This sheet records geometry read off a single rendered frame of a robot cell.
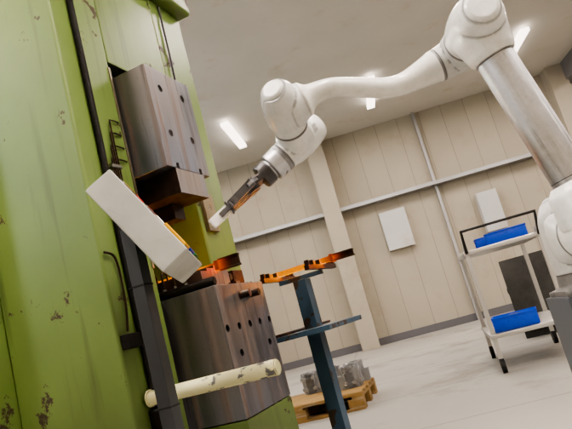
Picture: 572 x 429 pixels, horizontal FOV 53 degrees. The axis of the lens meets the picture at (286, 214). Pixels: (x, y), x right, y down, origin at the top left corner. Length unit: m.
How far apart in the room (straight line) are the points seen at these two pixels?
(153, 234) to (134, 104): 0.87
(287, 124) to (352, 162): 8.82
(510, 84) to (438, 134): 9.00
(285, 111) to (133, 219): 0.49
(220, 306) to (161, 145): 0.60
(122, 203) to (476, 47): 0.98
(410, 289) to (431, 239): 0.93
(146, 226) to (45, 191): 0.66
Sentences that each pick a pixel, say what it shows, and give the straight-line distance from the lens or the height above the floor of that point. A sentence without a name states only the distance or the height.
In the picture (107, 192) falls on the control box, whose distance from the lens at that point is 1.47.
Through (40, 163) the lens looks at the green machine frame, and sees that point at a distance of 2.05.
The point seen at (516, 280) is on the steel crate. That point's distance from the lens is 6.04.
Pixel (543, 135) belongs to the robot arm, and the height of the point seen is 1.01.
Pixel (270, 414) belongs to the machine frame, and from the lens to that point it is 2.11.
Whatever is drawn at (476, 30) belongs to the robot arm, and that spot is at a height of 1.31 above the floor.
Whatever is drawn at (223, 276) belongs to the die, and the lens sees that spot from 2.16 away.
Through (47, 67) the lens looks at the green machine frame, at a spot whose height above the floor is 1.74.
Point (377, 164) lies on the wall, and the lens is 10.39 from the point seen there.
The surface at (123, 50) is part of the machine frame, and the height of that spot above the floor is 1.92.
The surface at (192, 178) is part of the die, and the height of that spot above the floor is 1.34.
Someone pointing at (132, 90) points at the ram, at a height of 1.68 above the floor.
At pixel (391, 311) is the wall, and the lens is 10.10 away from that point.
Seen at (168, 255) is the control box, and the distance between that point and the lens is 1.41.
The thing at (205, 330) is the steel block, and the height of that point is 0.78.
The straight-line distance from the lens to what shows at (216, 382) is 1.72.
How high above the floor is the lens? 0.72
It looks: 11 degrees up
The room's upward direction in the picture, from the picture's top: 15 degrees counter-clockwise
